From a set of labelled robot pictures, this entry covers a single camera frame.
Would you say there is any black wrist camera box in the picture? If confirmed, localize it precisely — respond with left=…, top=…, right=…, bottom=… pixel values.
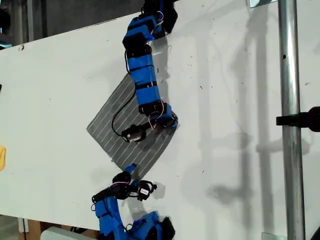
left=121, top=124, right=147, bottom=144
left=136, top=179, right=158, bottom=202

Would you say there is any white box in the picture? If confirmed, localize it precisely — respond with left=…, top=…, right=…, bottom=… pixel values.
left=39, top=226, right=97, bottom=240

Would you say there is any yellow object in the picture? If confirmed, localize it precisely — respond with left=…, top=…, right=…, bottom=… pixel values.
left=0, top=145, right=7, bottom=172

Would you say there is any black camera cable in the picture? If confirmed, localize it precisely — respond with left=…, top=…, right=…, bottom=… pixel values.
left=111, top=71, right=138, bottom=137

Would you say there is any black clamp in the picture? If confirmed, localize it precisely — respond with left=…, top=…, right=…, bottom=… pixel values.
left=275, top=106, right=320, bottom=133

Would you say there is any wooden table frame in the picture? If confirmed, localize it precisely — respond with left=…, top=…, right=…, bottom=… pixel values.
left=17, top=217, right=43, bottom=235

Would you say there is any grey striped towel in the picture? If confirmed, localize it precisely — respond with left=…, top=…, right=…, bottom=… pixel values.
left=86, top=73, right=181, bottom=179

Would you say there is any steel post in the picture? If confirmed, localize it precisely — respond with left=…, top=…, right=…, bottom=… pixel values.
left=277, top=0, right=307, bottom=240

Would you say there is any metal corner bracket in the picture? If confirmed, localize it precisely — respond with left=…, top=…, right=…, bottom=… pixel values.
left=246, top=0, right=277, bottom=9

